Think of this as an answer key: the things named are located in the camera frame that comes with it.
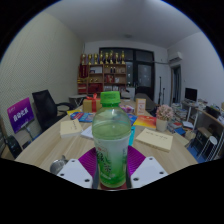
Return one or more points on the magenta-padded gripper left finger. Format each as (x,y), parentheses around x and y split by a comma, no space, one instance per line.
(75,171)

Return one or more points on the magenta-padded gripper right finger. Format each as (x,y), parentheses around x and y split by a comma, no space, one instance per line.
(148,171)

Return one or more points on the green drink bottle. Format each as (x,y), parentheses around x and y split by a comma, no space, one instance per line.
(111,140)

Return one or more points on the small steel cup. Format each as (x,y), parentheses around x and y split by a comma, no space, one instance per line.
(56,165)

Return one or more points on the flat round red coaster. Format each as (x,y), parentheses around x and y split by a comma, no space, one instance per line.
(128,185)

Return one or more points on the pale yellow book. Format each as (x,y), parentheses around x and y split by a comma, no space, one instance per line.
(154,140)
(70,128)

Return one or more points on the teal book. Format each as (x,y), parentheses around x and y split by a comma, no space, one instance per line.
(132,135)

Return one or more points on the white paper sheet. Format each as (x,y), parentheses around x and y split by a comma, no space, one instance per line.
(87,132)

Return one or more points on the orange book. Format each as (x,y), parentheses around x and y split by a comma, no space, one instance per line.
(145,121)

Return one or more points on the blue flat box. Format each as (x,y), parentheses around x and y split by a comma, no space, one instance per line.
(82,117)

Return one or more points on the potted pink flowers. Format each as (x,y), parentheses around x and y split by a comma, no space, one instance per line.
(164,115)

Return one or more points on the beige standing box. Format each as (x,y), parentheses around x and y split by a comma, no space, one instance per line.
(140,106)

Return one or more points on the yellow gift box red ribbon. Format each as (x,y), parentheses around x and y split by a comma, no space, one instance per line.
(90,105)

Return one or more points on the white round stool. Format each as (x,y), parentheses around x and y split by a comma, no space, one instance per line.
(210,143)

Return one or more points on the black office chair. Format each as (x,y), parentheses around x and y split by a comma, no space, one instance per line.
(46,108)

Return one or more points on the small white side table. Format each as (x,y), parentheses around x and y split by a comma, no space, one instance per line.
(77,97)

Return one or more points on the purple sign board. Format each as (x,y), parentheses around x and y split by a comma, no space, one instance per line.
(20,115)

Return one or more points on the cluttered wooden desk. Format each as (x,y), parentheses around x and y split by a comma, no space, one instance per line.
(210,115)

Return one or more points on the black computer monitor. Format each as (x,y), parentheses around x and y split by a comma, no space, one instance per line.
(191,94)

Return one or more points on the wooden shelf unit with trophies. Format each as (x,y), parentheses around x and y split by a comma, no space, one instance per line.
(101,76)

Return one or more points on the black framed glass door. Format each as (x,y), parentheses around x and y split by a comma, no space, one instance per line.
(145,71)

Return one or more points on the white wall air conditioner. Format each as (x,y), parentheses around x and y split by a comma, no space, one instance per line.
(175,57)

